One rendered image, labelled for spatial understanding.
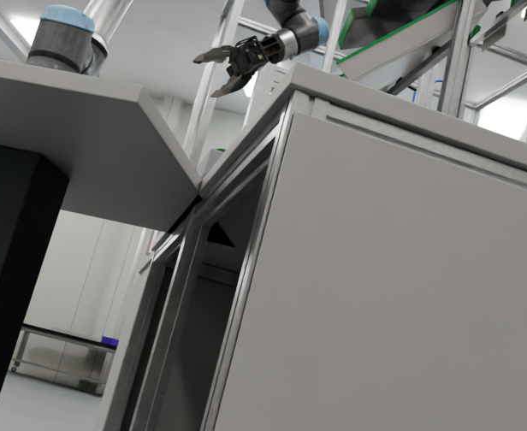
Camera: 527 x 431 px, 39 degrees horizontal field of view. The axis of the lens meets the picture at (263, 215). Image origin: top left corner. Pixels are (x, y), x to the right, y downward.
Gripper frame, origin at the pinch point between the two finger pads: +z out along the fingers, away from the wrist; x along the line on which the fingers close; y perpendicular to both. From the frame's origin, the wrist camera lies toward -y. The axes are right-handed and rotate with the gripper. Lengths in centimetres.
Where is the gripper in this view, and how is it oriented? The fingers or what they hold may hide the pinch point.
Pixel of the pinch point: (204, 79)
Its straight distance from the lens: 178.9
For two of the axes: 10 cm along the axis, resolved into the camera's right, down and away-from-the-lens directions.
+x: 4.6, 8.9, -0.1
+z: -8.0, 4.1, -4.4
